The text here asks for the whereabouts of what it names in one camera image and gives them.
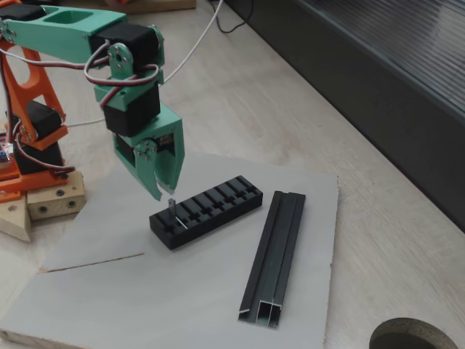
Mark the servo cable at wrist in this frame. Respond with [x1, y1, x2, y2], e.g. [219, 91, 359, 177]
[0, 39, 161, 107]

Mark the small metal pin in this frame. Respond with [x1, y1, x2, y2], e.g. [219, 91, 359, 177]
[166, 197, 189, 231]

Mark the wooden base plank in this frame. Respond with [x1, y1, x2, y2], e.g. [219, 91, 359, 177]
[0, 194, 33, 244]

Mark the black power cable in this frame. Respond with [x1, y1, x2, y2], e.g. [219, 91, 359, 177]
[206, 0, 254, 35]

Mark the grey chipboard panel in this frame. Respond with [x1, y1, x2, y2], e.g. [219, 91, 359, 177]
[0, 150, 340, 349]

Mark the black aluminium profile rail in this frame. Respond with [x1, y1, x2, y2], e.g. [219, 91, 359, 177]
[237, 190, 307, 330]

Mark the light wooden plank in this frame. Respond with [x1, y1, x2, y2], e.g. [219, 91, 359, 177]
[122, 0, 198, 16]

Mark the red controller board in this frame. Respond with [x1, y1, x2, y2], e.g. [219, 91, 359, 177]
[0, 125, 16, 170]

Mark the white usb cable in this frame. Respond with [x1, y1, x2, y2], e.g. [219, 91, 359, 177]
[66, 0, 225, 129]

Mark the wooden block with screws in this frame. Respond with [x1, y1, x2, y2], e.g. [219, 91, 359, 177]
[26, 170, 86, 221]

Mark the black slotted holder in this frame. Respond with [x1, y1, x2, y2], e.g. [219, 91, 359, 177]
[148, 174, 264, 252]

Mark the servo cable at base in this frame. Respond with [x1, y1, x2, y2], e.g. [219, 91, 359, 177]
[12, 119, 78, 180]

